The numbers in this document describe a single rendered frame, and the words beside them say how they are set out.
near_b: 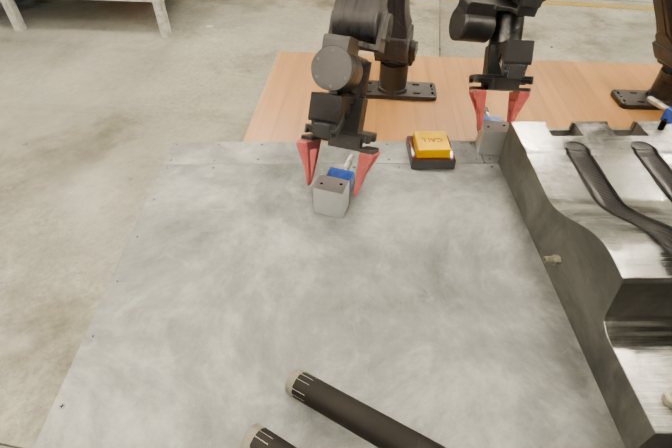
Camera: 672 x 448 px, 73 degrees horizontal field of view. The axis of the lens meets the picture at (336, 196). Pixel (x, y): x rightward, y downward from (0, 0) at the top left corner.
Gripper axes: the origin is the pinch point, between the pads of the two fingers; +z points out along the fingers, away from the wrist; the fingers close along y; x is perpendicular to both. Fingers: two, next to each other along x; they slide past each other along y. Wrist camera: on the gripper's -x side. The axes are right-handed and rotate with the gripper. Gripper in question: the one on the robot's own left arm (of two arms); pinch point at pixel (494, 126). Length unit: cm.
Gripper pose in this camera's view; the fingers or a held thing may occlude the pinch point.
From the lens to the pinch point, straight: 90.9
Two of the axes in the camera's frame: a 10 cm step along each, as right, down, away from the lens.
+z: -0.5, 9.8, 2.2
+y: 9.9, 0.7, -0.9
